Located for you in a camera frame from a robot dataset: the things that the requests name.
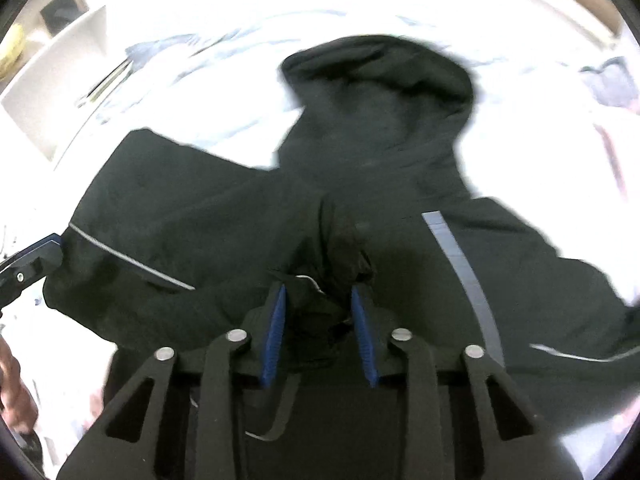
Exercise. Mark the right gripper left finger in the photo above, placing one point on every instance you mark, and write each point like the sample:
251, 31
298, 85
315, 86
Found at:
273, 337

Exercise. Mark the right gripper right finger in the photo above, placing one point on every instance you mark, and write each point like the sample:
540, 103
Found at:
365, 339

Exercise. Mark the black hooded jacket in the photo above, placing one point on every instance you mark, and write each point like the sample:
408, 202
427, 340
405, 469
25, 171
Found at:
488, 344

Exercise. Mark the grey floral bed quilt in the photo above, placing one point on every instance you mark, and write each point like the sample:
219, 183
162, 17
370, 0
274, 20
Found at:
553, 138

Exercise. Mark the person's left hand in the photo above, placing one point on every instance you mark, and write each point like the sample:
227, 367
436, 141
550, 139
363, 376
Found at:
19, 410

